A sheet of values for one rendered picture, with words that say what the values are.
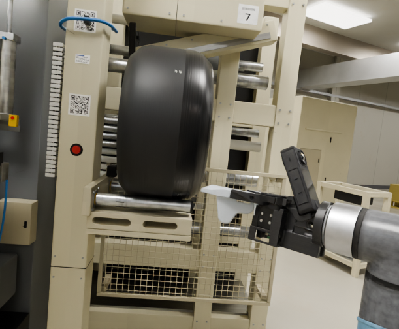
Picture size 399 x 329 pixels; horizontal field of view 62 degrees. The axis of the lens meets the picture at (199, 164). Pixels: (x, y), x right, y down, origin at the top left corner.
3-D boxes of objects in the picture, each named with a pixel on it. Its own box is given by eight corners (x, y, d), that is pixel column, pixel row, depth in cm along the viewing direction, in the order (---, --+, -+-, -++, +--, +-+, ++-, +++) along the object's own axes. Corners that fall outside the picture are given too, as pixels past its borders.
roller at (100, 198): (91, 205, 114) (92, 193, 114) (95, 203, 119) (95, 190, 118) (192, 214, 117) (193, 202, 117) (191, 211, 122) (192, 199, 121)
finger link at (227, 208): (195, 219, 54) (251, 230, 54) (202, 183, 54) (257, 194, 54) (196, 216, 57) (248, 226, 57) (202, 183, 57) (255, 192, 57)
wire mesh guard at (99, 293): (96, 296, 167) (107, 158, 161) (96, 294, 169) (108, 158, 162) (270, 306, 175) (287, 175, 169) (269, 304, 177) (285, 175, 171)
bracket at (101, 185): (80, 215, 111) (83, 187, 110) (104, 193, 150) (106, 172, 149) (91, 216, 111) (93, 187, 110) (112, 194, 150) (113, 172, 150)
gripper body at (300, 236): (243, 237, 55) (315, 260, 48) (252, 187, 56) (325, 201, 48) (263, 235, 62) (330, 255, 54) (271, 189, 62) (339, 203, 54)
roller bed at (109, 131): (83, 176, 159) (88, 114, 156) (91, 173, 174) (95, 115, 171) (125, 180, 161) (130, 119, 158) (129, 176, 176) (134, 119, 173)
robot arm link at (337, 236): (357, 206, 46) (369, 207, 52) (324, 200, 48) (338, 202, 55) (348, 260, 46) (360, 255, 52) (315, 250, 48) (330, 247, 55)
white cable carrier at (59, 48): (44, 176, 121) (53, 41, 116) (49, 174, 126) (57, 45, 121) (57, 177, 121) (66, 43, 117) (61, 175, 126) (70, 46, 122)
